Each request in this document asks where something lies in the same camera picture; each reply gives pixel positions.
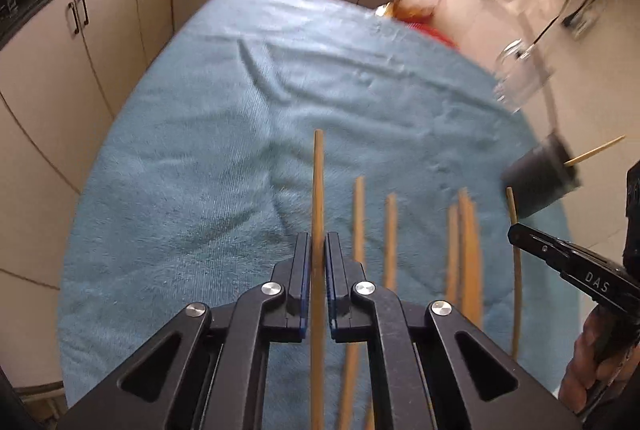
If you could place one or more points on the beige kitchen base cabinets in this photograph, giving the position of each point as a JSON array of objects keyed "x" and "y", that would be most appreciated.
[{"x": 115, "y": 20}]

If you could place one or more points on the person's right hand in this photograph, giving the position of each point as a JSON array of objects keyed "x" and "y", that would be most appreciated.
[{"x": 580, "y": 360}]

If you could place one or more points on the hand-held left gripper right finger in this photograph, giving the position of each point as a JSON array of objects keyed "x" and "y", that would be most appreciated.
[{"x": 329, "y": 290}]

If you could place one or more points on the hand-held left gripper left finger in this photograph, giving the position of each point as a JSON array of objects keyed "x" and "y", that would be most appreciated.
[{"x": 305, "y": 290}]

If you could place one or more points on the clear glass mug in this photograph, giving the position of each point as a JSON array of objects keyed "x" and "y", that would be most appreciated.
[{"x": 520, "y": 80}]

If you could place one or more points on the blue towel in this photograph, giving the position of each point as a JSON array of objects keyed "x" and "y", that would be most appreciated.
[{"x": 200, "y": 135}]

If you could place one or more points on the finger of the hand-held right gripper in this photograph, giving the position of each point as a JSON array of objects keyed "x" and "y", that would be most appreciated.
[{"x": 537, "y": 242}]

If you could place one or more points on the dark grey cup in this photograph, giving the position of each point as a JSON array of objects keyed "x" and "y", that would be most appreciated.
[{"x": 537, "y": 180}]

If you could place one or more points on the red plastic bag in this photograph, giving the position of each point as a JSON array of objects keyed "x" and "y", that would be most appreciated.
[{"x": 435, "y": 35}]

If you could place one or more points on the wooden chopstick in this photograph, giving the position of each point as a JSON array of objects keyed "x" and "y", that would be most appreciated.
[
  {"x": 595, "y": 152},
  {"x": 318, "y": 185}
]

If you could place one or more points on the bunch of wooden chopsticks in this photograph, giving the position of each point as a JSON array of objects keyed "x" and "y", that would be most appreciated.
[{"x": 470, "y": 250}]

